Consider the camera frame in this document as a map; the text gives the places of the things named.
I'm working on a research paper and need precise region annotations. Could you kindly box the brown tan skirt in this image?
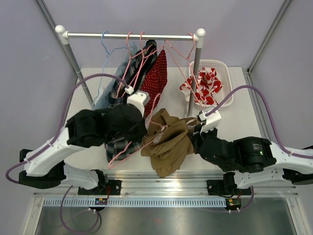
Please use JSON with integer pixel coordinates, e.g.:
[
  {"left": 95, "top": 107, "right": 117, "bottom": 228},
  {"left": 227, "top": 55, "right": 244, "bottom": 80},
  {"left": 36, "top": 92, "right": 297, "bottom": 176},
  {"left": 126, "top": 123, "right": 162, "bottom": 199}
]
[{"left": 140, "top": 108, "right": 199, "bottom": 178}]

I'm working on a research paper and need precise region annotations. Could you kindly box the red poppy print skirt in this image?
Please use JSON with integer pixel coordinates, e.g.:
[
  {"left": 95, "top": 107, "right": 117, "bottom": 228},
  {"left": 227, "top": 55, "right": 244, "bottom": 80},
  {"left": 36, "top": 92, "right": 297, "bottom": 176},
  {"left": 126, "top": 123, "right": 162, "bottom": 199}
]
[{"left": 179, "top": 67, "right": 223, "bottom": 107}]

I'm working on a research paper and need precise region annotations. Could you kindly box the red polka dot skirt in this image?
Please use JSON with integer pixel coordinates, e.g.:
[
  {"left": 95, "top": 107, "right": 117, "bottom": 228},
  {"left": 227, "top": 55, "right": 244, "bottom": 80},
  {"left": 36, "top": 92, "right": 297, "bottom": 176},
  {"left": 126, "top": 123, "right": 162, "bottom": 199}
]
[{"left": 140, "top": 49, "right": 168, "bottom": 117}]

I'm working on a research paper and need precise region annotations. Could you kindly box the pink wire hanger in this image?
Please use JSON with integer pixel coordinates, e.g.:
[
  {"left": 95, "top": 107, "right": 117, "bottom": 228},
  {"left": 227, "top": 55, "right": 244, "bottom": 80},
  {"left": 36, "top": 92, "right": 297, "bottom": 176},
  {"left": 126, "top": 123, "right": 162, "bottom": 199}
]
[
  {"left": 110, "top": 40, "right": 157, "bottom": 104},
  {"left": 122, "top": 31, "right": 137, "bottom": 80},
  {"left": 164, "top": 28, "right": 206, "bottom": 111},
  {"left": 108, "top": 93, "right": 161, "bottom": 169}
]

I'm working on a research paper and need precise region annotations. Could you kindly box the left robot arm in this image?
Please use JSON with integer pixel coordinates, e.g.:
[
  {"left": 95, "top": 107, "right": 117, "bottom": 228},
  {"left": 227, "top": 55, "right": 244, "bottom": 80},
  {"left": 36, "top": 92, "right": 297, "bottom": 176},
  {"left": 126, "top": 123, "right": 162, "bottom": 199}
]
[{"left": 18, "top": 104, "right": 147, "bottom": 195}]

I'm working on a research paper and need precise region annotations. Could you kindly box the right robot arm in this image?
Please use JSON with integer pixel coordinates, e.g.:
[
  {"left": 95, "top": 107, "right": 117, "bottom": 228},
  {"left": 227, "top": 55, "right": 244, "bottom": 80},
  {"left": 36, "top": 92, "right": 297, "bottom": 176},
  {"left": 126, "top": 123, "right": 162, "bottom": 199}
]
[{"left": 188, "top": 125, "right": 313, "bottom": 197}]

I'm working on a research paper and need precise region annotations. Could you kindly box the dark plaid skirt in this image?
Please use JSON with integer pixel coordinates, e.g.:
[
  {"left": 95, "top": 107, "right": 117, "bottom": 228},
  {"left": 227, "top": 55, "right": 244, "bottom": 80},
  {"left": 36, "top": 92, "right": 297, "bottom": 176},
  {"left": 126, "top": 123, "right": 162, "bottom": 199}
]
[{"left": 105, "top": 40, "right": 157, "bottom": 162}]

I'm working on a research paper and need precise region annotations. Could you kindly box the light blue denim skirt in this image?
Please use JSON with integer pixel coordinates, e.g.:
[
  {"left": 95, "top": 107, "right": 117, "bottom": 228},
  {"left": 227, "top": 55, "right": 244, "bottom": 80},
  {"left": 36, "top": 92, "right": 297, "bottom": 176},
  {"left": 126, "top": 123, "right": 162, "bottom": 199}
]
[{"left": 94, "top": 45, "right": 140, "bottom": 111}]

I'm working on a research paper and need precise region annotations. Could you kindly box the right circuit board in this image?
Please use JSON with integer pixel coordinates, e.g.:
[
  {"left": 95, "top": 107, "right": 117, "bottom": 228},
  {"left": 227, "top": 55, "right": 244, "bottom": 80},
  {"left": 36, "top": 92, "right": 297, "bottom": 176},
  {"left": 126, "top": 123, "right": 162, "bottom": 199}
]
[{"left": 226, "top": 198, "right": 242, "bottom": 207}]

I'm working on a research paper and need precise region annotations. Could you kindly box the circuit board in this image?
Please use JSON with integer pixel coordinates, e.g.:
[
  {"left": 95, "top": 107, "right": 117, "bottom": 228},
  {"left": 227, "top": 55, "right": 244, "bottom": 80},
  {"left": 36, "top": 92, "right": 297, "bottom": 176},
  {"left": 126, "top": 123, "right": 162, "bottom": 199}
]
[
  {"left": 95, "top": 198, "right": 108, "bottom": 205},
  {"left": 226, "top": 198, "right": 242, "bottom": 207}
]

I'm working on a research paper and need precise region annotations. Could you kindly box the white perforated plastic basket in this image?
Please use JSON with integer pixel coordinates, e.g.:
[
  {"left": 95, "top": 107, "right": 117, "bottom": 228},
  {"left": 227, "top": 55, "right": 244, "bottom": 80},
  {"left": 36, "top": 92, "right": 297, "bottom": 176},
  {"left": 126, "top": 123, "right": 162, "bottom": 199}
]
[{"left": 185, "top": 59, "right": 233, "bottom": 110}]

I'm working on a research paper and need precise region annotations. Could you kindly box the left circuit board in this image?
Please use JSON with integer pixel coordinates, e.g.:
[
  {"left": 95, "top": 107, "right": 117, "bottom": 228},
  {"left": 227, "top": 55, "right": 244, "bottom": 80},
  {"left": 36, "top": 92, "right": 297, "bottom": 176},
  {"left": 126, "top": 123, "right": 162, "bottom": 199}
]
[{"left": 95, "top": 198, "right": 108, "bottom": 205}]

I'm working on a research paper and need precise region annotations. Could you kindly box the silver white clothes rack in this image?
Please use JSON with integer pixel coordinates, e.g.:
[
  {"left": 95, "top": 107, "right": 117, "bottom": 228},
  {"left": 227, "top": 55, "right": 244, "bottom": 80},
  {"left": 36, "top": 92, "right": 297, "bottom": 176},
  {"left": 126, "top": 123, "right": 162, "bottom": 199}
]
[{"left": 54, "top": 24, "right": 206, "bottom": 118}]

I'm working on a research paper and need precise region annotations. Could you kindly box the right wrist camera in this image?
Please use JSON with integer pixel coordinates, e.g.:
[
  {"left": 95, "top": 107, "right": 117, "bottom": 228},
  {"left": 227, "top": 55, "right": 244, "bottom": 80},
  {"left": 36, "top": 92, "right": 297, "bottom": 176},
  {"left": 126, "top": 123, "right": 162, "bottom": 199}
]
[{"left": 197, "top": 108, "right": 222, "bottom": 134}]

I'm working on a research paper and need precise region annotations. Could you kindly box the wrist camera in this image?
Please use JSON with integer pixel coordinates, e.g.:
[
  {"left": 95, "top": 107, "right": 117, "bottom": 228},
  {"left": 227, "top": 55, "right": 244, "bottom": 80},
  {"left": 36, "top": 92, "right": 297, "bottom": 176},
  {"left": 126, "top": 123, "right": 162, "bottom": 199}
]
[
  {"left": 197, "top": 108, "right": 222, "bottom": 134},
  {"left": 125, "top": 86, "right": 150, "bottom": 116}
]

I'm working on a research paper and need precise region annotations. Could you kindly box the aluminium mounting rail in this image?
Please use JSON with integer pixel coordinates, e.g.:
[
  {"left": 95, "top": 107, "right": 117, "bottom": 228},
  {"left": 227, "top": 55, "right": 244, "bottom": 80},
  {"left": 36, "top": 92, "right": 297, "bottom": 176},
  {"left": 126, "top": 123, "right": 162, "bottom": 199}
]
[{"left": 33, "top": 171, "right": 298, "bottom": 209}]

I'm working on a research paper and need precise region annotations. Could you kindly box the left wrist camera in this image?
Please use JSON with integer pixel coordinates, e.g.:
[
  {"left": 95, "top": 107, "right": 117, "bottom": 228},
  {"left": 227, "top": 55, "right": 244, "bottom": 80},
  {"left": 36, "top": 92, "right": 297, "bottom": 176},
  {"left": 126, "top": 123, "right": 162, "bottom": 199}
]
[{"left": 125, "top": 86, "right": 150, "bottom": 116}]

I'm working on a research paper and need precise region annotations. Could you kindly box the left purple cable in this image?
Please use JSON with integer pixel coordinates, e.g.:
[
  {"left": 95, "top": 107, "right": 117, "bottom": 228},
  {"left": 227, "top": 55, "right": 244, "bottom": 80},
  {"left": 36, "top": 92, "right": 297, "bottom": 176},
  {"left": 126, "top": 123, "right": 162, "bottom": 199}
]
[{"left": 4, "top": 73, "right": 132, "bottom": 233}]

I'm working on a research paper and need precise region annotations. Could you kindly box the blue wire hanger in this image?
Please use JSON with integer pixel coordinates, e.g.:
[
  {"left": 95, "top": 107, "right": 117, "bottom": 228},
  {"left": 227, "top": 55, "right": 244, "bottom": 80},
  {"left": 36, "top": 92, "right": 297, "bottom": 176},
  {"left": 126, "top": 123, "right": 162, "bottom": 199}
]
[{"left": 92, "top": 30, "right": 136, "bottom": 106}]

